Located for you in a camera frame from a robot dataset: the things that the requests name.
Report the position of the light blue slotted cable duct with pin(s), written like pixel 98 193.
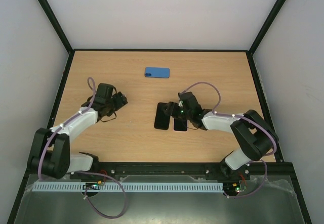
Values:
pixel 129 187

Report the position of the black phone pink edge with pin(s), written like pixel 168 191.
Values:
pixel 180 125

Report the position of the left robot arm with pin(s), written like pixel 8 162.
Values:
pixel 50 153

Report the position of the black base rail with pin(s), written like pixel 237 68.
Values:
pixel 209 171

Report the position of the black phone case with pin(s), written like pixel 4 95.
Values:
pixel 162 120

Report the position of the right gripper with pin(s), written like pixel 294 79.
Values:
pixel 173 109

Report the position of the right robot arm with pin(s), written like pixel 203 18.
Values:
pixel 255 137

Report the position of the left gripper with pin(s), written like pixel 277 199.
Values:
pixel 121 100

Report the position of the blue phone case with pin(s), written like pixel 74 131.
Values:
pixel 155 72

